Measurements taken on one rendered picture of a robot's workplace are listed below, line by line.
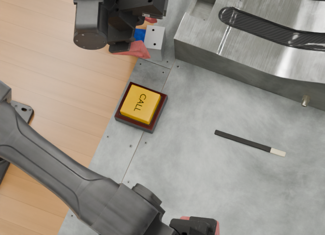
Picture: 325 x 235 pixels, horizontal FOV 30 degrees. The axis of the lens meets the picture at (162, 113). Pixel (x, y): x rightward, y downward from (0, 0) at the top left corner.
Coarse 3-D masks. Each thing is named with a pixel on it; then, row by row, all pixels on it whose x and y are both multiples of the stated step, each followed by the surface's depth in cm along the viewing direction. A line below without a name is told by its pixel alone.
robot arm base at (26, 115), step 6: (12, 102) 120; (18, 108) 120; (24, 108) 120; (30, 108) 120; (24, 114) 119; (30, 114) 119; (0, 162) 115; (6, 162) 116; (0, 168) 116; (6, 168) 116; (0, 174) 115; (0, 180) 115
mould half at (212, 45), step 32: (224, 0) 116; (256, 0) 116; (288, 0) 116; (192, 32) 114; (224, 32) 114; (192, 64) 122; (224, 64) 116; (256, 64) 112; (288, 64) 112; (320, 64) 109; (288, 96) 118; (320, 96) 112
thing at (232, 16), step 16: (320, 0) 115; (224, 16) 116; (240, 16) 116; (256, 16) 115; (256, 32) 115; (272, 32) 115; (288, 32) 115; (304, 32) 113; (320, 32) 112; (304, 48) 112; (320, 48) 110
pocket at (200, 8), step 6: (192, 0) 118; (198, 0) 120; (204, 0) 119; (210, 0) 118; (192, 6) 118; (198, 6) 119; (204, 6) 119; (210, 6) 119; (192, 12) 119; (198, 12) 119; (204, 12) 119; (210, 12) 119; (204, 18) 118
